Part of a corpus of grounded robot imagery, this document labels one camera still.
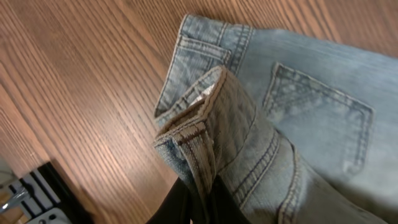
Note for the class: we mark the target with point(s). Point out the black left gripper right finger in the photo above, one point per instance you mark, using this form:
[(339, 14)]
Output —
[(221, 206)]

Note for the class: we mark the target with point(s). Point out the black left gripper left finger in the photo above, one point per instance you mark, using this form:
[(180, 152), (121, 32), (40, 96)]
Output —
[(177, 207)]

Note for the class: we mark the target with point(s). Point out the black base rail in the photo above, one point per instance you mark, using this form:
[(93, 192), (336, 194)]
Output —
[(45, 198)]

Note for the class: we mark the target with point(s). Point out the light blue denim shorts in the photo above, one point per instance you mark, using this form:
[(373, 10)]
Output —
[(300, 130)]

